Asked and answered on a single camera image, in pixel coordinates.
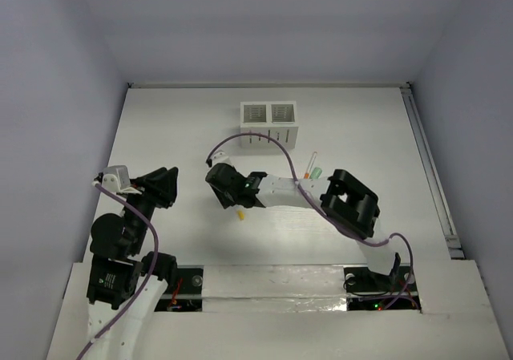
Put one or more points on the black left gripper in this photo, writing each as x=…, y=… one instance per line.
x=150, y=188

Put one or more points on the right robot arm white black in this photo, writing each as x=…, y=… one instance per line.
x=343, y=200

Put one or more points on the aluminium rail right side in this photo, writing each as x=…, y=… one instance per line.
x=441, y=206

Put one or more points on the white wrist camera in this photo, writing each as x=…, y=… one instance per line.
x=116, y=179
x=218, y=157

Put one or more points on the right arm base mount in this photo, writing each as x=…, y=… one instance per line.
x=363, y=293

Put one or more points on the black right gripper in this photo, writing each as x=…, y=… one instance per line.
x=225, y=199

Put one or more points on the white two-compartment slotted organizer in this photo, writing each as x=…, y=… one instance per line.
x=277, y=120

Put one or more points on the white marker orange cap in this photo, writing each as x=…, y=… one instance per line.
x=310, y=165

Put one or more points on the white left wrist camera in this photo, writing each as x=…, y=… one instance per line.
x=116, y=179

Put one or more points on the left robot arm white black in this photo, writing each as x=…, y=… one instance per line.
x=128, y=274

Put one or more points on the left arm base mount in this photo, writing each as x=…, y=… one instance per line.
x=185, y=295

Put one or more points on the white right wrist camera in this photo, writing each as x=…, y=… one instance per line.
x=218, y=157

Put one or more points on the green correction tape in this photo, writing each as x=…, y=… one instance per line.
x=315, y=173

